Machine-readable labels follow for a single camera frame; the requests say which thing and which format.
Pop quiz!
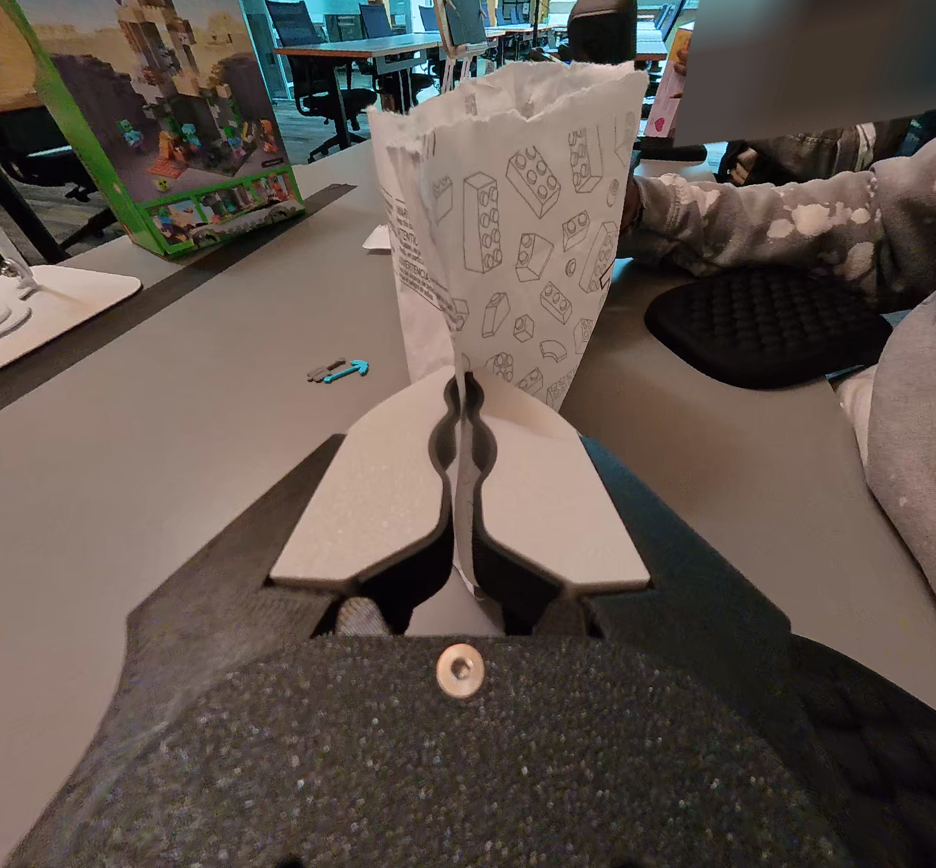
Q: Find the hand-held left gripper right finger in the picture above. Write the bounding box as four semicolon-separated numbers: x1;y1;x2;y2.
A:
467;373;652;598

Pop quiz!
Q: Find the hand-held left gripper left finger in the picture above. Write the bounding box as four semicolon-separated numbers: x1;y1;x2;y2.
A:
269;366;465;591

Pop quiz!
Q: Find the person's right forearm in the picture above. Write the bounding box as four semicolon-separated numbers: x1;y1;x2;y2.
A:
632;140;936;315

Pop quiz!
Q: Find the lego set box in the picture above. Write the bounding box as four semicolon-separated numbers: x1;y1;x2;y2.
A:
0;0;307;259

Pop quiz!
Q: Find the black wrist rest pad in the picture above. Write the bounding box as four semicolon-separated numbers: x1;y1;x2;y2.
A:
643;267;936;868

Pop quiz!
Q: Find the white stand base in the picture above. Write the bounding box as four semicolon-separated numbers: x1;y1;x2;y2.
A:
0;228;144;371

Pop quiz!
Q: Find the long wooden desk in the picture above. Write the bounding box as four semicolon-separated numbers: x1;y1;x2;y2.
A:
273;33;444;154

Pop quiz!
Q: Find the black high-back office chair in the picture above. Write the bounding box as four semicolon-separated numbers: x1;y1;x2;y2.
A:
558;0;639;66

